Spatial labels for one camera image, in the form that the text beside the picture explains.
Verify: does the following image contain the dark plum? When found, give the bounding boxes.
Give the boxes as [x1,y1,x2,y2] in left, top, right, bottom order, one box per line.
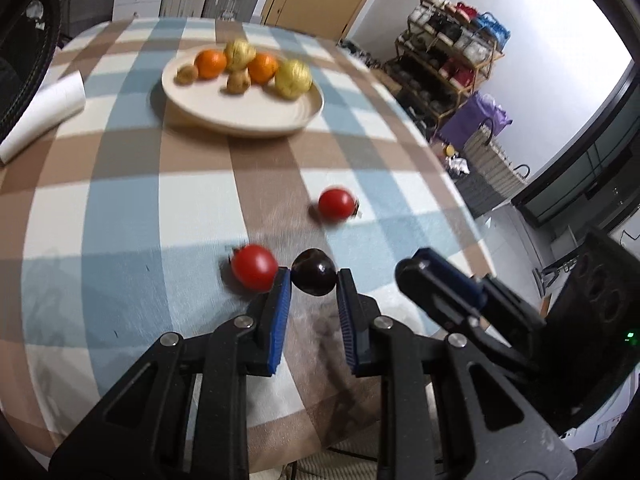
[291,248,337,297]

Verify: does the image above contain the red tomato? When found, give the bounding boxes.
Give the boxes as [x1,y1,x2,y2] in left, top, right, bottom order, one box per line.
[318,188,359,222]
[230,244,279,292]

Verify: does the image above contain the brown kiwi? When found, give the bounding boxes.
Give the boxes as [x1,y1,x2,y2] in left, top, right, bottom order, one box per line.
[226,68,252,96]
[175,64,198,86]

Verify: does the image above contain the woven basket bag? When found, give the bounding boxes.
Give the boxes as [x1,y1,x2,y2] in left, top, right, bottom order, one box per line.
[462,117,530,200]

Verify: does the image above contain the purple bag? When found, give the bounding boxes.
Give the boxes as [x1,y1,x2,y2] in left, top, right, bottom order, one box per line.
[438,91,513,150]

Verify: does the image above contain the plaid tablecloth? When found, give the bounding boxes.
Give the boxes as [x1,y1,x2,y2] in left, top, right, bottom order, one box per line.
[1,18,492,455]

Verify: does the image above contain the beige round plate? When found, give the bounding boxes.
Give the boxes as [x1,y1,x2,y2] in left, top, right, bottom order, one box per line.
[160,47,324,139]

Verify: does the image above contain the yellow pear right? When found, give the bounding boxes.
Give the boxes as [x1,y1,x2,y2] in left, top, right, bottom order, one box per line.
[273,58,314,100]

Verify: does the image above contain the yellow pear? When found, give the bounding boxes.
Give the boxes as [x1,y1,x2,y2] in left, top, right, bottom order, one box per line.
[273,58,314,100]
[224,38,256,73]

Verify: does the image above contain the orange right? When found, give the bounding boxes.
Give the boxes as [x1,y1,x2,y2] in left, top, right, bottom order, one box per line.
[246,53,279,86]

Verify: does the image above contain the orange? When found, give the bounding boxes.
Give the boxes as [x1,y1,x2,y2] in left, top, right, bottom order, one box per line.
[194,49,228,80]
[246,53,279,86]

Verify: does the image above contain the wooden shoe rack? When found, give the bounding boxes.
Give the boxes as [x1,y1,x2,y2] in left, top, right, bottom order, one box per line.
[383,0,511,129]

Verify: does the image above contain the orange left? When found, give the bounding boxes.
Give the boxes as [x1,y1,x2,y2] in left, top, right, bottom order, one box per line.
[194,49,228,80]

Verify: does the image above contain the yellow pear rear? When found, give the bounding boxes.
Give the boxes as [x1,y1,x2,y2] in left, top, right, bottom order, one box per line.
[224,38,256,73]

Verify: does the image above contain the white paper towel roll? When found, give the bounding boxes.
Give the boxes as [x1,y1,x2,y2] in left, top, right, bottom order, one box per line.
[0,70,86,165]

